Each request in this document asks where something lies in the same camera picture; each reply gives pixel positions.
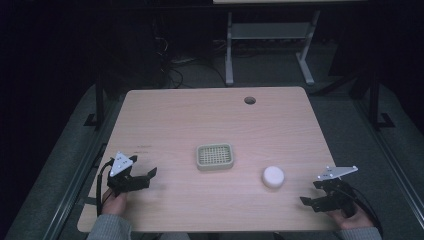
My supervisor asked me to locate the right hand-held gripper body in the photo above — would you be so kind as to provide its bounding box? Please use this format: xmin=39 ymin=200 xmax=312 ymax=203
xmin=311 ymin=165 xmax=360 ymax=215

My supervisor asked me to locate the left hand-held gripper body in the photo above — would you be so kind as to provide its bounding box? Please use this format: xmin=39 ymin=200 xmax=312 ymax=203
xmin=106 ymin=151 xmax=152 ymax=195

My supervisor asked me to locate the white round cap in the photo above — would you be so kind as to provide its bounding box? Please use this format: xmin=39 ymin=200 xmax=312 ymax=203
xmin=261 ymin=165 xmax=286 ymax=190

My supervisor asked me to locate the beige perforated tray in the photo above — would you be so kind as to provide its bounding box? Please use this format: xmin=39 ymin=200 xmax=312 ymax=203
xmin=195 ymin=142 xmax=235 ymax=172

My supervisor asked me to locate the person's left hand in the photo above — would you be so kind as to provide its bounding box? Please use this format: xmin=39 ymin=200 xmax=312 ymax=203
xmin=101 ymin=188 xmax=130 ymax=218

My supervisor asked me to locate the person's right hand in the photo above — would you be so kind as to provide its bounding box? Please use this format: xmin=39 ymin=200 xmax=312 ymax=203
xmin=327 ymin=203 xmax=375 ymax=231

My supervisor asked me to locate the black metal stand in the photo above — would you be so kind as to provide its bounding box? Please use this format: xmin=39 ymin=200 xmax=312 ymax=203
xmin=83 ymin=71 xmax=108 ymax=132
xmin=366 ymin=71 xmax=397 ymax=132

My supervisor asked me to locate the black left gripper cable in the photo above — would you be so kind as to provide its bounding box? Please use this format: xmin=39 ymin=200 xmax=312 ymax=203
xmin=95 ymin=159 xmax=115 ymax=218

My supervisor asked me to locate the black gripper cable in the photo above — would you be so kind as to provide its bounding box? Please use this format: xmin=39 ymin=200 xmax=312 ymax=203
xmin=95 ymin=159 xmax=115 ymax=218
xmin=336 ymin=185 xmax=384 ymax=236

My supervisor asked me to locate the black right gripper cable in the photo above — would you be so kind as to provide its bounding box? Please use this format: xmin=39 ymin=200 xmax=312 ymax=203
xmin=336 ymin=185 xmax=384 ymax=236

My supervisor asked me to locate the grey metal rail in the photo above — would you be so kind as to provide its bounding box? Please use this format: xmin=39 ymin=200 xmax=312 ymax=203
xmin=353 ymin=99 xmax=424 ymax=221
xmin=41 ymin=99 xmax=116 ymax=240

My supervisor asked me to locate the tangle of floor cables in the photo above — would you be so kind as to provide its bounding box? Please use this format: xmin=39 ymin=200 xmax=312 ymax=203
xmin=153 ymin=35 xmax=228 ymax=90

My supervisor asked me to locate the white metal desk frame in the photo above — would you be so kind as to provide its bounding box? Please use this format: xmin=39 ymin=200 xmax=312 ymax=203
xmin=224 ymin=9 xmax=322 ymax=87

